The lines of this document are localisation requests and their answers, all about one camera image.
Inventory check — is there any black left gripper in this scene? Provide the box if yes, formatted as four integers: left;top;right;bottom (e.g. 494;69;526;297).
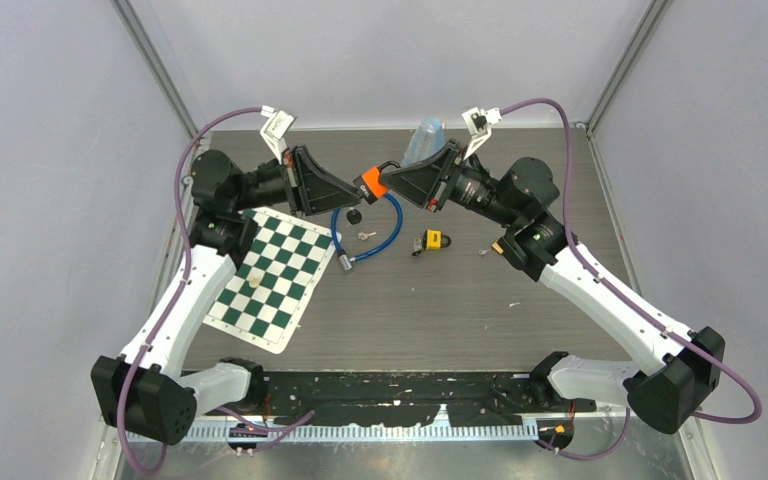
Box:
233;145;362;218

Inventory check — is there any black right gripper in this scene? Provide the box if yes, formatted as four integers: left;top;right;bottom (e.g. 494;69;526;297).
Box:
379;139;521;229

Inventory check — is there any black headed key bunch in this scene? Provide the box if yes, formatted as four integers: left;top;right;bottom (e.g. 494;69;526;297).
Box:
345;208;363;227

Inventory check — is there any orange black padlock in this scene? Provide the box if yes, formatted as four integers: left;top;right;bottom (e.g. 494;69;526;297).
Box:
353;161;401;204

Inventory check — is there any yellow padlock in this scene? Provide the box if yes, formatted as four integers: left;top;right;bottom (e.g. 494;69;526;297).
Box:
422;229;452;250

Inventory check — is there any yellow padlock key bunch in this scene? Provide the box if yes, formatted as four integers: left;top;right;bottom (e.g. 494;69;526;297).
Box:
411;238;424;257

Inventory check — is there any blue cable lock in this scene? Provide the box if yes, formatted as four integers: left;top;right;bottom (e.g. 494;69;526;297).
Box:
330;193;404;274

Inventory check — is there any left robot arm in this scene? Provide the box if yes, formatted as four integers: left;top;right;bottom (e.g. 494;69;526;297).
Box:
91;146;361;446

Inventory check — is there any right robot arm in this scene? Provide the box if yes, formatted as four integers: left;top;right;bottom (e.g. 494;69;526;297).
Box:
379;140;725;434

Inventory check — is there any blue translucent metronome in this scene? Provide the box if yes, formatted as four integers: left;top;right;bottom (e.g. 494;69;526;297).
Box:
400;117;446;167

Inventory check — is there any green white chessboard mat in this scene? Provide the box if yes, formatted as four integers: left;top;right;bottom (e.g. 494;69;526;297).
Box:
203;207;335;354

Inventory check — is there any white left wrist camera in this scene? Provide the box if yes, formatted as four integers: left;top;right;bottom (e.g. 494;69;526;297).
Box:
259;105;297;159

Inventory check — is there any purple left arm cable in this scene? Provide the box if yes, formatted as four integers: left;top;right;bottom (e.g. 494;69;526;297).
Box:
115;107;266;477

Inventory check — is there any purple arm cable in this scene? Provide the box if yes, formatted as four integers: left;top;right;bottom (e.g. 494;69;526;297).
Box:
115;107;266;477
499;97;764;425

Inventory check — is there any slotted cable duct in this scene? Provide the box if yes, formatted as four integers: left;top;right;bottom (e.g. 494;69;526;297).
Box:
183;418;539;443

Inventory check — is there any aluminium corner post left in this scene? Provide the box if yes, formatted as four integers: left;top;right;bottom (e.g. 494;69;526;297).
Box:
110;0;200;136

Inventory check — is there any aluminium corner post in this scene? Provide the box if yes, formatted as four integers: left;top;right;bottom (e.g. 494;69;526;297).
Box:
110;0;200;136
582;0;673;138

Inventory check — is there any aluminium corner post right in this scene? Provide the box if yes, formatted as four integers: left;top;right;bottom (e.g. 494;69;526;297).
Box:
582;0;673;138

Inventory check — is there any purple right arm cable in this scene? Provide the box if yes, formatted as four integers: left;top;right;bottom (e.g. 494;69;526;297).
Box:
499;97;764;425

